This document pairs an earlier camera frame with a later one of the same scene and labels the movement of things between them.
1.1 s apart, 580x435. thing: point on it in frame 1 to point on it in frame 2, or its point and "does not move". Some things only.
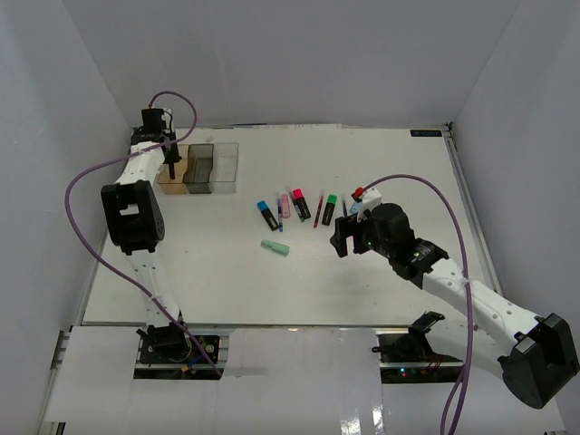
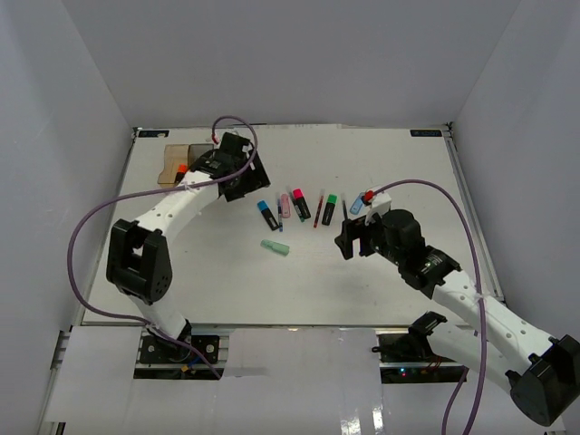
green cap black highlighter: x=332 y=201 does not move
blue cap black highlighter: x=267 y=214 does not move
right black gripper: x=346 y=227 does not move
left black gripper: x=174 y=157 to x=256 y=178
